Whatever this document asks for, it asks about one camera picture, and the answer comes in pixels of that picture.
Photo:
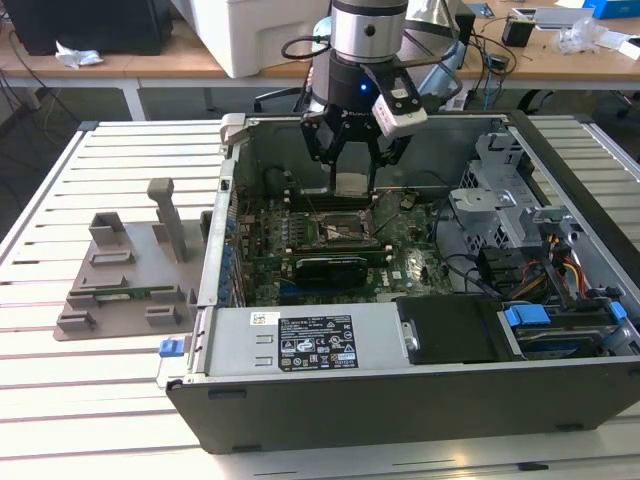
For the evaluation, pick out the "green motherboard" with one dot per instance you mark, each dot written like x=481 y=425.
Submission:
x=405 y=240

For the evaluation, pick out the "round coin battery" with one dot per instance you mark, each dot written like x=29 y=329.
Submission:
x=407 y=200

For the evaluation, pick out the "silver power supply unit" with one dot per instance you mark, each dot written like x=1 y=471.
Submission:
x=235 y=345

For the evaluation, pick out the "black RAM slot white clips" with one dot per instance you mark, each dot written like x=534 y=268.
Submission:
x=300 y=199
x=380 y=248
x=300 y=191
x=380 y=258

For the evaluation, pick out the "thin metal locking lever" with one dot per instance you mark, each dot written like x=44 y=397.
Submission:
x=315 y=208

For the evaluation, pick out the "black speaker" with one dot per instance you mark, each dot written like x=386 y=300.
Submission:
x=466 y=27

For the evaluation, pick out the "grey plastic case latch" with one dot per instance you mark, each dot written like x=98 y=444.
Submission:
x=232 y=127

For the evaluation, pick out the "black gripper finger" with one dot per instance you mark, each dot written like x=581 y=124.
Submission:
x=335 y=177
x=372 y=185

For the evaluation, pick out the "silver CPU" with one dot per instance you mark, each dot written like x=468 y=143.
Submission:
x=351 y=185

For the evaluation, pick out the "black computer tower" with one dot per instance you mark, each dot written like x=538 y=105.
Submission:
x=90 y=25

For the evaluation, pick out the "grey flat box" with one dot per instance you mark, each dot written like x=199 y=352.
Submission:
x=565 y=17

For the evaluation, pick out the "black and grey PC case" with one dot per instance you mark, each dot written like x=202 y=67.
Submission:
x=400 y=400

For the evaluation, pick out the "black drive bay cover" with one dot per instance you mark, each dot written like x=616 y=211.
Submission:
x=450 y=330

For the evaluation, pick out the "grey parts rack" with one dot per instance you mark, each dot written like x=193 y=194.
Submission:
x=135 y=250

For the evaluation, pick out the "white printer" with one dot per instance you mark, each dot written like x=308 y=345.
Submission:
x=260 y=35

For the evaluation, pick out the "hard disk in blue carrier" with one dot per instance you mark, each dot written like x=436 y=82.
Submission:
x=527 y=317

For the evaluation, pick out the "grey metal drive cage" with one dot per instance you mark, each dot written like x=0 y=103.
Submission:
x=480 y=200

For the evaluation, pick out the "crumpled white paper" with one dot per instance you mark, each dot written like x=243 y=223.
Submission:
x=75 y=56

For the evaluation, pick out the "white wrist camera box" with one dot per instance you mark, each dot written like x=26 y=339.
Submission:
x=400 y=117

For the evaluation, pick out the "small black box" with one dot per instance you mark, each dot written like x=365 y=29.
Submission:
x=517 y=34

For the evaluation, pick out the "green RAM stick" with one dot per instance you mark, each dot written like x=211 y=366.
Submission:
x=145 y=291

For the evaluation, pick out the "blue cardboard box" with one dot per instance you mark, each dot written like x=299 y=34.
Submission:
x=617 y=9

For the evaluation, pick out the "small black device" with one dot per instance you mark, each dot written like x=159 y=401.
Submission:
x=498 y=61

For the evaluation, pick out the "blue plastic latch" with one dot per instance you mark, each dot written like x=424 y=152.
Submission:
x=170 y=347

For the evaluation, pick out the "wooden desk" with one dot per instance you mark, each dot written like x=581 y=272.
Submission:
x=550 y=62
x=150 y=62

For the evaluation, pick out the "black graphics card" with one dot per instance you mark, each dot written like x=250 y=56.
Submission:
x=330 y=275

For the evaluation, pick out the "clear plastic bag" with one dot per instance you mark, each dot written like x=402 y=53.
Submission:
x=580 y=37

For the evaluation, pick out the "CPU socket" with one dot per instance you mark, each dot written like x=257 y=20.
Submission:
x=345 y=230

